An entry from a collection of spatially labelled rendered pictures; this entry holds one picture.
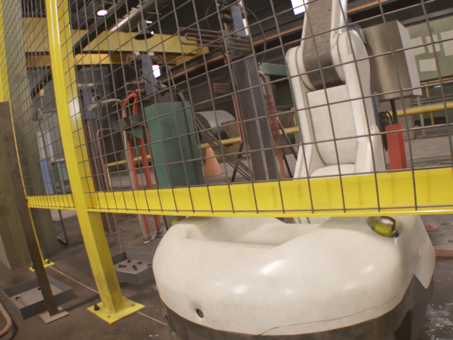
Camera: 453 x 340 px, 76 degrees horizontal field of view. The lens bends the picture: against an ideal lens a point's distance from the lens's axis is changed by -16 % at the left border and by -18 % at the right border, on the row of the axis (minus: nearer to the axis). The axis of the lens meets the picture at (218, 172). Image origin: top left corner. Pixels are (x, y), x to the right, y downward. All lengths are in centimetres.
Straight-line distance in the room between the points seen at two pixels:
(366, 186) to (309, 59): 55
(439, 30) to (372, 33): 481
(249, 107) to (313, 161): 58
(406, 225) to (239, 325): 31
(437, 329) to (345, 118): 61
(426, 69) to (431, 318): 576
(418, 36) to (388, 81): 487
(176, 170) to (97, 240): 81
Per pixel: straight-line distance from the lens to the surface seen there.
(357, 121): 94
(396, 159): 162
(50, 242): 250
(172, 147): 184
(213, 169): 555
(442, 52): 647
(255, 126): 148
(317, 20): 110
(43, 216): 247
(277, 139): 176
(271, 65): 1159
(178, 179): 185
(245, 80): 150
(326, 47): 98
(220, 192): 69
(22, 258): 235
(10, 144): 130
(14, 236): 233
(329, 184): 55
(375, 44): 175
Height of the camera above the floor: 52
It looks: 5 degrees down
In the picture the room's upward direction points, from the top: 11 degrees counter-clockwise
